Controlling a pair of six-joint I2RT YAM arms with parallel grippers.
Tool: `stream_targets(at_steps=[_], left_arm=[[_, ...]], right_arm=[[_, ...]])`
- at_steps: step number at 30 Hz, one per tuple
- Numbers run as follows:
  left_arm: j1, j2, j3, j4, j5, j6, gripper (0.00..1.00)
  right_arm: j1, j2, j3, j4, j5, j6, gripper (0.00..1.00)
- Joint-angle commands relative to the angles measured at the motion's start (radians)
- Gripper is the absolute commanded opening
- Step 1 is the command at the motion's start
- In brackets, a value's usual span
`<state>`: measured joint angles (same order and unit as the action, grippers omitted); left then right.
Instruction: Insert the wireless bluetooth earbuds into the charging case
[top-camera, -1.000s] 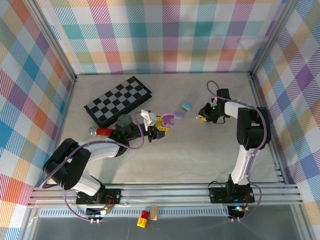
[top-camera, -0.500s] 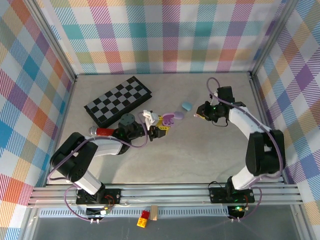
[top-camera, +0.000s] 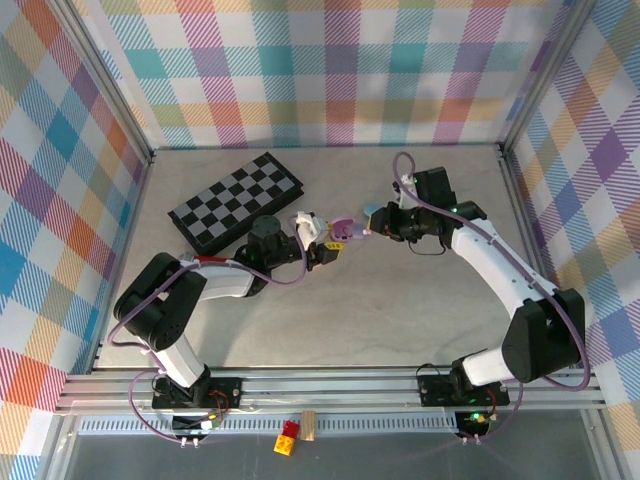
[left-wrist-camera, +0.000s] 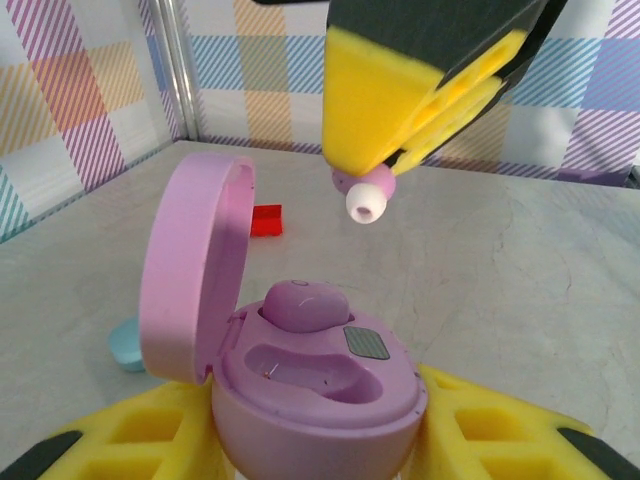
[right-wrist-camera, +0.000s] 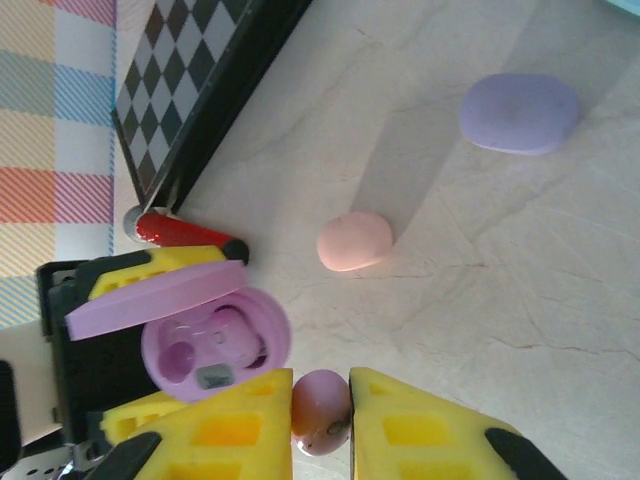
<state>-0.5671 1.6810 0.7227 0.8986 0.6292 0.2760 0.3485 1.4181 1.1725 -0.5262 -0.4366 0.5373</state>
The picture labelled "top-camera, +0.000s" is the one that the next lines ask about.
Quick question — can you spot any orchid purple earbud case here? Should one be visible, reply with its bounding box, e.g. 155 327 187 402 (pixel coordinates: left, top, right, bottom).
331 215 357 240

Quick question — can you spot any red marker grey cap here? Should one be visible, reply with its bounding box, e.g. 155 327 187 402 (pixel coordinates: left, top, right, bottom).
178 253 236 266

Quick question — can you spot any black grey folding chessboard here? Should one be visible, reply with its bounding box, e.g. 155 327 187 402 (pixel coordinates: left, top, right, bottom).
167 151 306 254

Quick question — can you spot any small wooden block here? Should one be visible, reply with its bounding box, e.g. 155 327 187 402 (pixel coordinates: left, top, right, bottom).
299 409 319 443

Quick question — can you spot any small circuit board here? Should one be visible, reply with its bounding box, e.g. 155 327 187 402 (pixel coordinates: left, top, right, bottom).
171 410 225 435
455 409 497 435

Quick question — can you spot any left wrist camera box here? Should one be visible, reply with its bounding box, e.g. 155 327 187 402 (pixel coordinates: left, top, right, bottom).
293 210 327 247

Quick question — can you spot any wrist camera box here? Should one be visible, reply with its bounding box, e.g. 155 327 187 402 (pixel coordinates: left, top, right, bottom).
293 210 327 247
393 173 420 210

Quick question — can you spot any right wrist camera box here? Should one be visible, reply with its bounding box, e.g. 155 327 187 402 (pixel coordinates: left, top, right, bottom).
393 173 420 210

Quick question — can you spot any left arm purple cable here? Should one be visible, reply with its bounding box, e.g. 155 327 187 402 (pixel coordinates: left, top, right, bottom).
107 239 309 445

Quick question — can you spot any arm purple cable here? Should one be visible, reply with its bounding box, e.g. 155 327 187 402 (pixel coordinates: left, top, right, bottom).
392 151 594 445
107 239 309 445

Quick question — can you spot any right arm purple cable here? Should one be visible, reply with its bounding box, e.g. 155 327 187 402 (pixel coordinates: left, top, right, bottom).
392 151 594 445

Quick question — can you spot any aluminium side rail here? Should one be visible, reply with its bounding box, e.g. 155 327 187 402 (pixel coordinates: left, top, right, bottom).
497 144 574 370
89 147 157 374

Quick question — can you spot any aluminium frame rail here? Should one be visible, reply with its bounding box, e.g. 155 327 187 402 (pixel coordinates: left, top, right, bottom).
53 367 609 417

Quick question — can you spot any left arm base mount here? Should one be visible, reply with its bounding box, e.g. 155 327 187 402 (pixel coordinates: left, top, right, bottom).
151 377 245 410

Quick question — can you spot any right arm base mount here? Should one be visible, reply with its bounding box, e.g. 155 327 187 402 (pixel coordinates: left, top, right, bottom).
416 367 512 407

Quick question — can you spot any slotted grey cable duct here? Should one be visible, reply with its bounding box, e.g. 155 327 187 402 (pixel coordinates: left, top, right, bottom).
78 417 462 436

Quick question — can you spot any aluminium corner post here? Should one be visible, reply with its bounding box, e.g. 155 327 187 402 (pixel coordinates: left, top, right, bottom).
47 0 156 166
498 0 599 159

